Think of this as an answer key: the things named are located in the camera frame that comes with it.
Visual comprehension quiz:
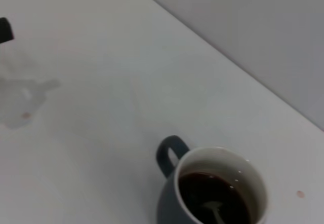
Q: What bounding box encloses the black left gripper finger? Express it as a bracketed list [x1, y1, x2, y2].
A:
[0, 17, 15, 44]

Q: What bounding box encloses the dark grey ceramic cup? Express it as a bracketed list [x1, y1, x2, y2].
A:
[155, 135, 269, 224]

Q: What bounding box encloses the spoon with light blue handle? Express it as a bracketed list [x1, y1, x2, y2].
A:
[201, 200, 225, 224]

